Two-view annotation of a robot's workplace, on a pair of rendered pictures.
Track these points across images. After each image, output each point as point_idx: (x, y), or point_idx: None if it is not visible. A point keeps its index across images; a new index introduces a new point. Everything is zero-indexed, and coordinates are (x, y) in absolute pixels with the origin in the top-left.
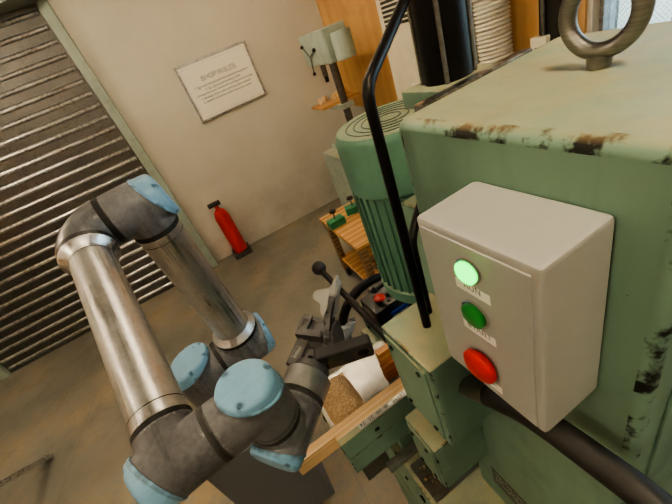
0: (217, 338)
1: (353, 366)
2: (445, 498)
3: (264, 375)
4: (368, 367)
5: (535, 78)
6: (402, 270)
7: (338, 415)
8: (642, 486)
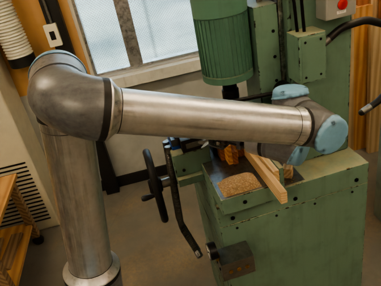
0: (98, 277)
1: (215, 177)
2: (303, 176)
3: (289, 84)
4: (221, 170)
5: None
6: (246, 55)
7: (254, 180)
8: (364, 16)
